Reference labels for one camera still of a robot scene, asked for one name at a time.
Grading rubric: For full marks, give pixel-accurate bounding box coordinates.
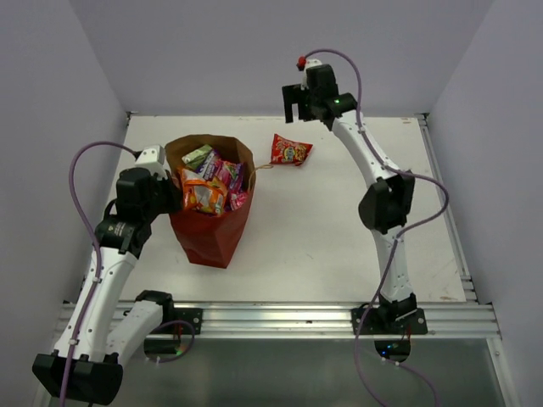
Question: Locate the orange candy packet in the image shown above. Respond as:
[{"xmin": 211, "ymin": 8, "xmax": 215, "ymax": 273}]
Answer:
[{"xmin": 180, "ymin": 168, "xmax": 227, "ymax": 216}]

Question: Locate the green snack packet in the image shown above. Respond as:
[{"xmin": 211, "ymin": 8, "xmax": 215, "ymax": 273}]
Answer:
[{"xmin": 182, "ymin": 144, "xmax": 213, "ymax": 171}]

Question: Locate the purple Fox's berries candy bag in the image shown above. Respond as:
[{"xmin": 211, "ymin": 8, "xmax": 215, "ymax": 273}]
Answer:
[{"xmin": 196, "ymin": 149, "xmax": 244, "ymax": 195}]

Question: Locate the red peanut snack packet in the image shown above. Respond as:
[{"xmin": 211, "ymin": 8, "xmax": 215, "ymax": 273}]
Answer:
[{"xmin": 270, "ymin": 134, "xmax": 313, "ymax": 166}]

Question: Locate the red paper bag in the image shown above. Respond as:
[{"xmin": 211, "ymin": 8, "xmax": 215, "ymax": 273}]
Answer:
[{"xmin": 165, "ymin": 134, "xmax": 256, "ymax": 268}]

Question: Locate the pink candy packet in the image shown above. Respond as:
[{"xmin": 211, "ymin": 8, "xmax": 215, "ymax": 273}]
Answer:
[{"xmin": 229, "ymin": 191, "xmax": 249, "ymax": 210}]

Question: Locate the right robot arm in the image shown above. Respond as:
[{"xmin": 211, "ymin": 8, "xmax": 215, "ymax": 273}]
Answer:
[{"xmin": 282, "ymin": 57, "xmax": 417, "ymax": 335}]

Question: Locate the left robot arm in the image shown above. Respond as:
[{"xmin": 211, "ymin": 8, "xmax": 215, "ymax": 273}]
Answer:
[{"xmin": 32, "ymin": 167, "xmax": 181, "ymax": 405}]

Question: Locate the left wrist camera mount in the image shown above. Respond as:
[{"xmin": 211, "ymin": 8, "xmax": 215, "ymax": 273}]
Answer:
[{"xmin": 135, "ymin": 145, "xmax": 167, "ymax": 179}]

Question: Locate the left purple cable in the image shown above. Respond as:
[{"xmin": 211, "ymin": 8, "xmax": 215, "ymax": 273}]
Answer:
[{"xmin": 69, "ymin": 142, "xmax": 139, "ymax": 407}]

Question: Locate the purple cable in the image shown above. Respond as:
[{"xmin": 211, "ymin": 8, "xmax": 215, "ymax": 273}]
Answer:
[
  {"xmin": 69, "ymin": 142, "xmax": 139, "ymax": 407},
  {"xmin": 300, "ymin": 47, "xmax": 450, "ymax": 407}
]

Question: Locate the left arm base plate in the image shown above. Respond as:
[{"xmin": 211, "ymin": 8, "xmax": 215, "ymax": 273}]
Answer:
[{"xmin": 166, "ymin": 308, "xmax": 204, "ymax": 339}]

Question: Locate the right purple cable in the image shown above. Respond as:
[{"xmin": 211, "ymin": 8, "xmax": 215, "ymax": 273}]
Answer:
[{"xmin": 300, "ymin": 47, "xmax": 450, "ymax": 407}]

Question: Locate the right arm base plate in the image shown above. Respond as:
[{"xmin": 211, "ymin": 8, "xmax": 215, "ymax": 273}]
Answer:
[{"xmin": 350, "ymin": 304, "xmax": 428, "ymax": 336}]

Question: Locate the aluminium frame rail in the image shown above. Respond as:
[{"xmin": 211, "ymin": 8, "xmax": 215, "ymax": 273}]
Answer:
[{"xmin": 54, "ymin": 300, "xmax": 501, "ymax": 340}]

